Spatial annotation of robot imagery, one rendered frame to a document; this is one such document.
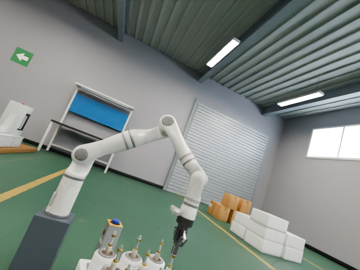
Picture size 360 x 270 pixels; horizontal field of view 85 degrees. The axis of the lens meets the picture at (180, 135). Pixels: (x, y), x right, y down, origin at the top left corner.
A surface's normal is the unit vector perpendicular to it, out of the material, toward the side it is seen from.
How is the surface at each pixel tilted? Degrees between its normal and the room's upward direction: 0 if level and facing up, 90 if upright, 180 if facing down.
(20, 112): 90
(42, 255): 90
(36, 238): 90
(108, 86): 90
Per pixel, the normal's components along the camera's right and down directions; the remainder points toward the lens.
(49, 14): 0.30, -0.07
